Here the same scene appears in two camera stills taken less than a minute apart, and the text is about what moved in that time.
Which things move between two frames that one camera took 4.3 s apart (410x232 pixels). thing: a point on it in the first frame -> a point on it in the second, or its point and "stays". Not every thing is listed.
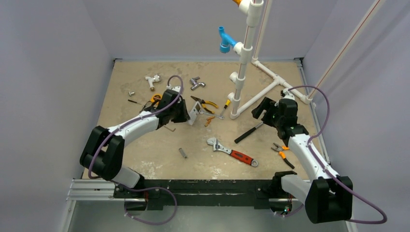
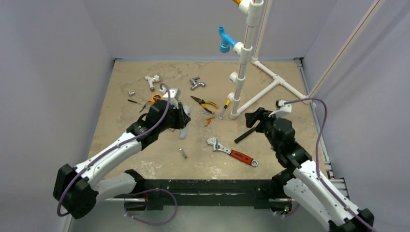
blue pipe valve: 226,40 stays
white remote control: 195,113 -> 183,132
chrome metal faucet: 196,84 stays
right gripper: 265,108 -> 255,118
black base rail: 168,194 stays
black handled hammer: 236,140 stays
